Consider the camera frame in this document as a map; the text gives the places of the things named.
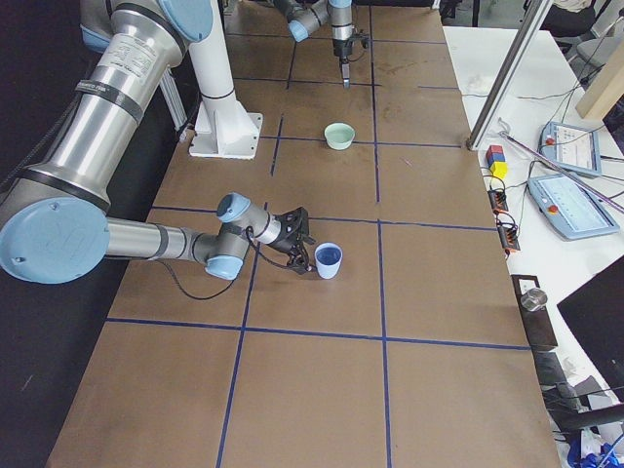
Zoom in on aluminium frame post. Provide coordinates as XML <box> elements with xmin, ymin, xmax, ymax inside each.
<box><xmin>466</xmin><ymin>0</ymin><xmax>553</xmax><ymax>150</ymax></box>

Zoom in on light green plastic bowl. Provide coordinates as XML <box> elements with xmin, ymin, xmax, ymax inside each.
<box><xmin>324</xmin><ymin>122</ymin><xmax>356</xmax><ymax>150</ymax></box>

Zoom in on blue teach pendant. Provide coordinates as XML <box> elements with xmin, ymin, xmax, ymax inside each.
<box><xmin>538</xmin><ymin>122</ymin><xmax>603</xmax><ymax>177</ymax></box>
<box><xmin>527</xmin><ymin>175</ymin><xmax>620</xmax><ymax>240</ymax></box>

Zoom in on wooden board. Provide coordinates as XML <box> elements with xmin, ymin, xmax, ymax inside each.
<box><xmin>576</xmin><ymin>32</ymin><xmax>623</xmax><ymax>120</ymax></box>

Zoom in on black orange connector block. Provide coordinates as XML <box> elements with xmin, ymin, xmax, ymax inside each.
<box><xmin>487</xmin><ymin>188</ymin><xmax>509</xmax><ymax>214</ymax></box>

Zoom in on steel metal cup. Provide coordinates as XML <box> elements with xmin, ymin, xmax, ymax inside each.
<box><xmin>520</xmin><ymin>288</ymin><xmax>548</xmax><ymax>312</ymax></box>

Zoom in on light blue plastic cup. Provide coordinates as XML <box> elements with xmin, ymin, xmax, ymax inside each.
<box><xmin>314</xmin><ymin>243</ymin><xmax>343</xmax><ymax>280</ymax></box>

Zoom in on black flat plate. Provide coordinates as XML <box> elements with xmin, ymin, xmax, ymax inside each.
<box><xmin>511</xmin><ymin>274</ymin><xmax>558</xmax><ymax>352</ymax></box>

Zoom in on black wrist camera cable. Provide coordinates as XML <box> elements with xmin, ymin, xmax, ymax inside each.
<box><xmin>160</xmin><ymin>226</ymin><xmax>298</xmax><ymax>301</ymax></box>

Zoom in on far blue teach pendant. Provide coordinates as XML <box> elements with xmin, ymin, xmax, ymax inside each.
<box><xmin>538</xmin><ymin>122</ymin><xmax>603</xmax><ymax>177</ymax></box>

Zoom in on near blue teach pendant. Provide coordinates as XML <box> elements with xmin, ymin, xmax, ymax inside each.
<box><xmin>527</xmin><ymin>175</ymin><xmax>620</xmax><ymax>240</ymax></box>

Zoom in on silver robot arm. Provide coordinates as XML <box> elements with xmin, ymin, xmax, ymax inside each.
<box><xmin>1</xmin><ymin>1</ymin><xmax>312</xmax><ymax>284</ymax></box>
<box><xmin>270</xmin><ymin>0</ymin><xmax>370</xmax><ymax>89</ymax></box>

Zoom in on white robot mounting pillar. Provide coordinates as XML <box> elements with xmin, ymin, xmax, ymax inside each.
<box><xmin>189</xmin><ymin>1</ymin><xmax>263</xmax><ymax>160</ymax></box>

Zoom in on red blue yellow blocks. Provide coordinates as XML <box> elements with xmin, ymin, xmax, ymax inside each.
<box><xmin>486</xmin><ymin>144</ymin><xmax>508</xmax><ymax>179</ymax></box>

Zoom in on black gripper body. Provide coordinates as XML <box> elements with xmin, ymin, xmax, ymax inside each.
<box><xmin>272</xmin><ymin>207</ymin><xmax>312</xmax><ymax>263</ymax></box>
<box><xmin>332</xmin><ymin>28</ymin><xmax>370</xmax><ymax>60</ymax></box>

